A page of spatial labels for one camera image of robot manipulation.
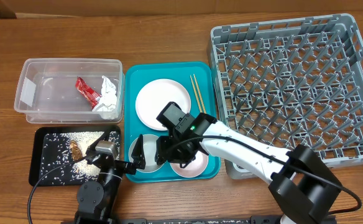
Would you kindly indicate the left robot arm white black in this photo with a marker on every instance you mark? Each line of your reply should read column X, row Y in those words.
column 96, row 197

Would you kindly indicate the wooden chopstick right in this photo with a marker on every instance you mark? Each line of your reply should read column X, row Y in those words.
column 199, row 93

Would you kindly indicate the wooden chopstick left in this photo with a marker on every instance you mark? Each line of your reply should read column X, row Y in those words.
column 196, row 93

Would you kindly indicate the white tissue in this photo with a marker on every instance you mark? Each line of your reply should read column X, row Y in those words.
column 107, row 103

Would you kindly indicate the wooden chopstick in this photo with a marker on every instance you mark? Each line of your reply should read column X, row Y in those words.
column 199, row 93
column 196, row 93

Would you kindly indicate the grey bowl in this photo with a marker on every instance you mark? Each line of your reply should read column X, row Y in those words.
column 149, row 147

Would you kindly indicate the pink bowl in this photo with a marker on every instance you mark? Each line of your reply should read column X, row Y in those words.
column 194, row 168

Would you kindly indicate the large white pink plate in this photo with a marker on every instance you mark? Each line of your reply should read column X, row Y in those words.
column 155, row 95

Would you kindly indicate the teal plastic tray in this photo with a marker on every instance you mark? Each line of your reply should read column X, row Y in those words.
column 140, row 75

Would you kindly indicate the clear plastic bin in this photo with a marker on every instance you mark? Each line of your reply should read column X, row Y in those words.
column 46, row 91

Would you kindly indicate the grey dishwasher rack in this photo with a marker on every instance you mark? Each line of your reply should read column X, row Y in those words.
column 293, row 81

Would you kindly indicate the brown food piece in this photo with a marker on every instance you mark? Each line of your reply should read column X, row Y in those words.
column 76, row 152

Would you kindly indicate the black tray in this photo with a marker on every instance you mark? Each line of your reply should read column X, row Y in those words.
column 114, row 136

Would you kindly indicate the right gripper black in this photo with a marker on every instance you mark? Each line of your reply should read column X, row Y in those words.
column 165, row 148

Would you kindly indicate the red snack wrapper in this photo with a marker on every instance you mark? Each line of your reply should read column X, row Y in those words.
column 89, row 94

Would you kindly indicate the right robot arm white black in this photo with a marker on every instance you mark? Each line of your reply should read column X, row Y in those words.
column 300, row 182

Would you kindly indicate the white rice pile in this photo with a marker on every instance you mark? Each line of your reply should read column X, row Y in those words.
column 56, row 152

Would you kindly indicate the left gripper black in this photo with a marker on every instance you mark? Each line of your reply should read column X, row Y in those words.
column 137, row 157

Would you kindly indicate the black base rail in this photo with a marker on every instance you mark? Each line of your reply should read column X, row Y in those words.
column 256, row 219

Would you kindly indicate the white cup in rack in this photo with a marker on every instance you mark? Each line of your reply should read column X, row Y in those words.
column 240, row 169

